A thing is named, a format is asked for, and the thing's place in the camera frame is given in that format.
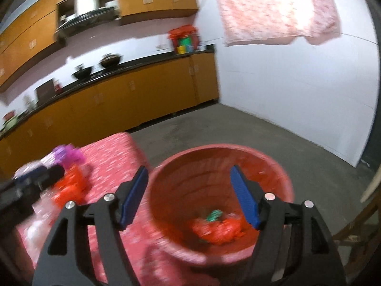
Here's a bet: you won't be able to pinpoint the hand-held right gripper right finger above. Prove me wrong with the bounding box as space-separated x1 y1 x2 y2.
230 164 347 286

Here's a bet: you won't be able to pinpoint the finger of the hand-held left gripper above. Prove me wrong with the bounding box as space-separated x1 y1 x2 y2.
36 165 65 188

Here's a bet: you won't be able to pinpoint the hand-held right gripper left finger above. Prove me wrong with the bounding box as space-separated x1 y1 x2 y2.
32 165 149 286

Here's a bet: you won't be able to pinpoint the clear plastic bag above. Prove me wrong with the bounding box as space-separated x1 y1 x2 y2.
13 160 52 177

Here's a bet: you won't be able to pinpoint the red plastic basin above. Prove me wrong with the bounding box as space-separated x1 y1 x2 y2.
147 144 295 267

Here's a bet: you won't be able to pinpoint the purple plastic bag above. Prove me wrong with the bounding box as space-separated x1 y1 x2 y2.
54 144 85 166

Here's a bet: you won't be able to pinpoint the green wrapper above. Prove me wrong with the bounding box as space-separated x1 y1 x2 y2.
205 210 224 222

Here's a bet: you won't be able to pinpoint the red floral tablecloth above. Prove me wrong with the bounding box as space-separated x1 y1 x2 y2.
16 133 191 286

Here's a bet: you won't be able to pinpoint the dark brown cutting board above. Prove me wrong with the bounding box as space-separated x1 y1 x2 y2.
36 80 55 103

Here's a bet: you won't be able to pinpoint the orange wooden base cabinets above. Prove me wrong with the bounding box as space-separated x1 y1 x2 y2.
0 52 220 170

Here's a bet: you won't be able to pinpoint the wooden chair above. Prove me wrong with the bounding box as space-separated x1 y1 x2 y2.
332 167 381 251

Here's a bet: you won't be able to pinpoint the black wok with lid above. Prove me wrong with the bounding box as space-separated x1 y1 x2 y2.
99 54 122 68

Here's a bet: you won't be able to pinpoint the black kitchen countertop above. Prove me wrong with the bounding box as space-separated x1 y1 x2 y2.
0 44 215 139

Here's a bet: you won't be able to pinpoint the steel range hood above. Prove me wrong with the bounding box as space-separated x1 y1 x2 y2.
54 7 120 41

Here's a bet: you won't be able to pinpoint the red plastic bag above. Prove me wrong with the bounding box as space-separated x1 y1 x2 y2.
168 25 199 52

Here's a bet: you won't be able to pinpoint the large steel pot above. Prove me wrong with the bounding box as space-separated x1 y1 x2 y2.
74 0 100 14

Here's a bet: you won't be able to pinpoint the pink floral hanging cloth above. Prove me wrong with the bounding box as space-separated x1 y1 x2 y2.
210 0 341 46

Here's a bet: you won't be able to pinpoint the clothesline wire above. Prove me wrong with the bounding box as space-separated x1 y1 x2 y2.
341 33 380 45

